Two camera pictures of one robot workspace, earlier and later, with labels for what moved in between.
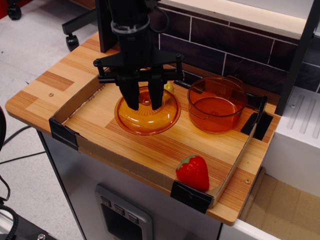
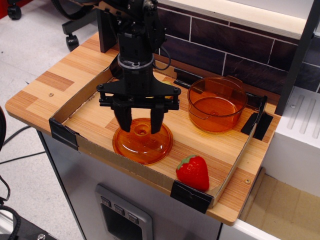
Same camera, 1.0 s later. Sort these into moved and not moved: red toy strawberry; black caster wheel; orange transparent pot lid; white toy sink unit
Moved: orange transparent pot lid
Not moved: black caster wheel; white toy sink unit; red toy strawberry
